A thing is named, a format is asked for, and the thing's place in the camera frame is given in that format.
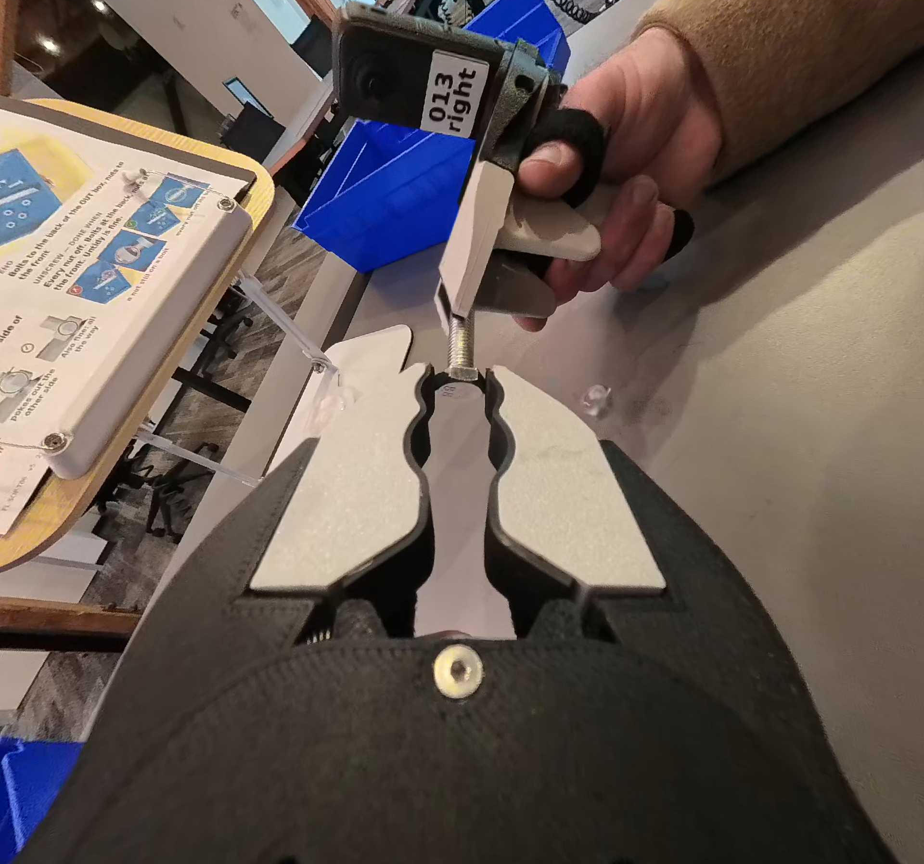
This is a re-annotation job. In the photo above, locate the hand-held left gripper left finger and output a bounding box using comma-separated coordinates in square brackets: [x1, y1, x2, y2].
[247, 362, 436, 639]

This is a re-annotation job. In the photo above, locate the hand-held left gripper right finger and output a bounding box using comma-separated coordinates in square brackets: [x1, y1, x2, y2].
[484, 364, 668, 639]

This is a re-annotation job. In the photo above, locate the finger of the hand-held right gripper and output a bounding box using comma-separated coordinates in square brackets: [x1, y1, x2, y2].
[475, 252, 558, 319]
[435, 160, 516, 321]

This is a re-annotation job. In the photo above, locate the steel hex bolt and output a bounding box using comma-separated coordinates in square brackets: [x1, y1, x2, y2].
[435, 317, 486, 404]

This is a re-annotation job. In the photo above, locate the long blue plastic bin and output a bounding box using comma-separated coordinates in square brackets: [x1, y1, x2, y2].
[0, 734, 82, 864]
[292, 0, 571, 274]

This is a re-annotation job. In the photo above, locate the person's right forearm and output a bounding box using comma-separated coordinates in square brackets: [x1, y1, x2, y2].
[634, 0, 924, 190]

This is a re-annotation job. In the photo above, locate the grey desk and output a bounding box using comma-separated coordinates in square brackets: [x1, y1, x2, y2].
[263, 0, 924, 864]

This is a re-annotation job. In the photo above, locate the person's right hand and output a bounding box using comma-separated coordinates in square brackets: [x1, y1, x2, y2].
[516, 26, 724, 332]

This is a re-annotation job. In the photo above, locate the clear sign stand white base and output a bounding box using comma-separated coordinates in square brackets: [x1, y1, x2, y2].
[130, 268, 417, 487]

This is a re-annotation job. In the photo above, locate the black office chair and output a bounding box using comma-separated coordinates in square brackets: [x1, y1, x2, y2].
[94, 445, 219, 545]
[172, 292, 255, 412]

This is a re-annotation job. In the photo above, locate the wood-edged office table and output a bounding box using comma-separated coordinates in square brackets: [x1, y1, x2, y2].
[0, 597, 141, 653]

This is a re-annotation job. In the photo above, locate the printed instruction sign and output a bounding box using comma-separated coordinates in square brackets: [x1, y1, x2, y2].
[0, 109, 254, 478]

